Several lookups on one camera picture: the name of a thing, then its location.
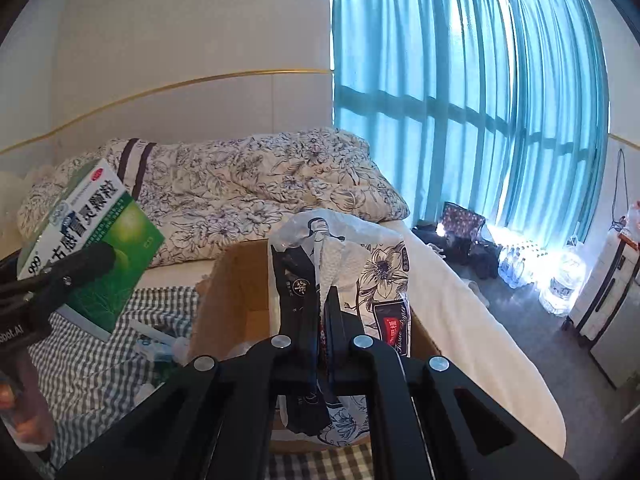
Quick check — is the white appliance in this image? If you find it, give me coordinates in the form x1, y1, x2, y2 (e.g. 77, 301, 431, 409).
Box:
567, 232, 640, 346

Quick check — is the large water jug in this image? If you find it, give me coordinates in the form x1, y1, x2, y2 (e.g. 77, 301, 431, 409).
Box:
539, 245, 589, 317

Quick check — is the checked blanket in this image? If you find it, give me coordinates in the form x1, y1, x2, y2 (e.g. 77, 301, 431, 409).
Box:
27, 285, 376, 480

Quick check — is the white bed sheet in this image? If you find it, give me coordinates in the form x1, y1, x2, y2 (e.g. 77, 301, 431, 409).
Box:
135, 217, 568, 458

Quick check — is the teal wrapper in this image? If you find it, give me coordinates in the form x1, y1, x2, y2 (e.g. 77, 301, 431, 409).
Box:
134, 329, 190, 377

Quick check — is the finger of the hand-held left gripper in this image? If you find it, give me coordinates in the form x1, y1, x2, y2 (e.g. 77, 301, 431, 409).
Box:
0, 242, 117, 313

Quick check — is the green white medicine box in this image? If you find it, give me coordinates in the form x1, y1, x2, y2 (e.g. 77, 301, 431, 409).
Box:
17, 158, 166, 343

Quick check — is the black wall cable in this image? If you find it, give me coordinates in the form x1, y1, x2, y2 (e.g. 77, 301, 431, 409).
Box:
612, 147, 632, 223

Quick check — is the floral tissue pack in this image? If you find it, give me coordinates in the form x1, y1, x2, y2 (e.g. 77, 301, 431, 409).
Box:
267, 208, 414, 448

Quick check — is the person's left hand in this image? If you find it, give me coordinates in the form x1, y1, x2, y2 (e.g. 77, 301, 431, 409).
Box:
0, 377, 53, 453

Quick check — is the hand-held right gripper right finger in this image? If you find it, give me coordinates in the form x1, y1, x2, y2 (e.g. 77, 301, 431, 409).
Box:
322, 290, 581, 480

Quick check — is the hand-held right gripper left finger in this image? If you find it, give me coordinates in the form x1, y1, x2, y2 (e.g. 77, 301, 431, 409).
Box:
55, 332, 323, 480

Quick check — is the white headboard gold trim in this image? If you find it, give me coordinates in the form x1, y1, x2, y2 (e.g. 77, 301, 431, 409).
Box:
0, 67, 334, 176

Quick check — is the brown cardboard box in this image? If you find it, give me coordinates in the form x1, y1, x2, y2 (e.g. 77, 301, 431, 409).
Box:
190, 240, 444, 457

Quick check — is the grey cabinet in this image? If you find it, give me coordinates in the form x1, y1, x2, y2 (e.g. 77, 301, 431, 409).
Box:
590, 280, 640, 391

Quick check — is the floral duvet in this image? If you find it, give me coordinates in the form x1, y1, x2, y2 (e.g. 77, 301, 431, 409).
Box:
17, 127, 411, 268

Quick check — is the turquoise curtain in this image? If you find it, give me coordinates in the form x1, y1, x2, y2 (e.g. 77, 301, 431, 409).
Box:
330, 0, 611, 257

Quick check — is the floral bag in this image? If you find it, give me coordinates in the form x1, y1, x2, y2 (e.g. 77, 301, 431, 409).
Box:
437, 201, 487, 261

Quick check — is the pack of water bottles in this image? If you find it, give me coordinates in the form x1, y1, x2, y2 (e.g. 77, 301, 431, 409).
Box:
497, 241, 547, 289

